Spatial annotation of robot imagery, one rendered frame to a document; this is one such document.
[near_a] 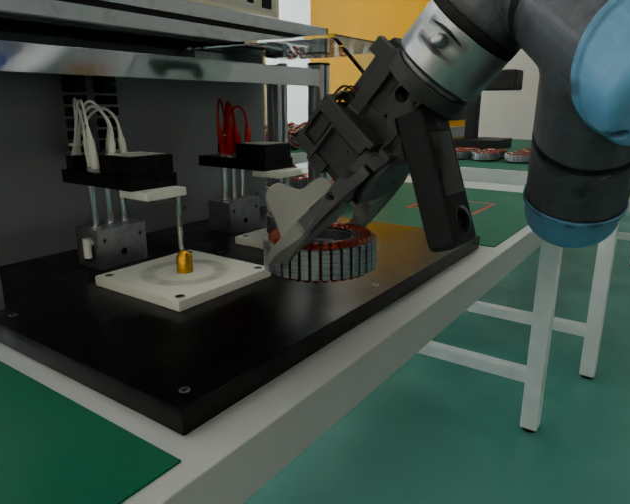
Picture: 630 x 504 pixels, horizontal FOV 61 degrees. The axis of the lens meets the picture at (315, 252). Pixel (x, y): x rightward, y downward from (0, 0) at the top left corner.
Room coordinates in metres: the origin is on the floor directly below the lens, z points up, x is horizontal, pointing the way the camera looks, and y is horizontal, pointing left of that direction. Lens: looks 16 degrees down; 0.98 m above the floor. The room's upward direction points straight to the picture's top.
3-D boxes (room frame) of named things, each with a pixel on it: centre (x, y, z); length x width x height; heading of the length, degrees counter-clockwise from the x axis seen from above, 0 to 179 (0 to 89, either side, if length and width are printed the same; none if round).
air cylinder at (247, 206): (0.91, 0.14, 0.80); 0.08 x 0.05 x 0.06; 145
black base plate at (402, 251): (0.73, 0.10, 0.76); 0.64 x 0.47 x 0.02; 145
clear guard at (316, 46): (0.87, 0.00, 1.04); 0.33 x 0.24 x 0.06; 55
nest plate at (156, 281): (0.62, 0.16, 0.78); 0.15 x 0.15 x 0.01; 55
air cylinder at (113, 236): (0.71, 0.28, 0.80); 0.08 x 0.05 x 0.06; 145
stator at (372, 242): (0.51, -0.01, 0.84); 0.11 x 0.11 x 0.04
